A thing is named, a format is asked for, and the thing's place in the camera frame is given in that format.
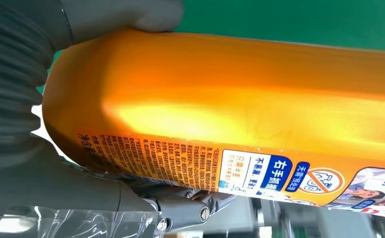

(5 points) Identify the clear plastic film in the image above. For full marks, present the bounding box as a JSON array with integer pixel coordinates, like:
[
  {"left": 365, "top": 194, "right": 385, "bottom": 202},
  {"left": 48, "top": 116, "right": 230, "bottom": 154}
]
[{"left": 0, "top": 203, "right": 162, "bottom": 238}]

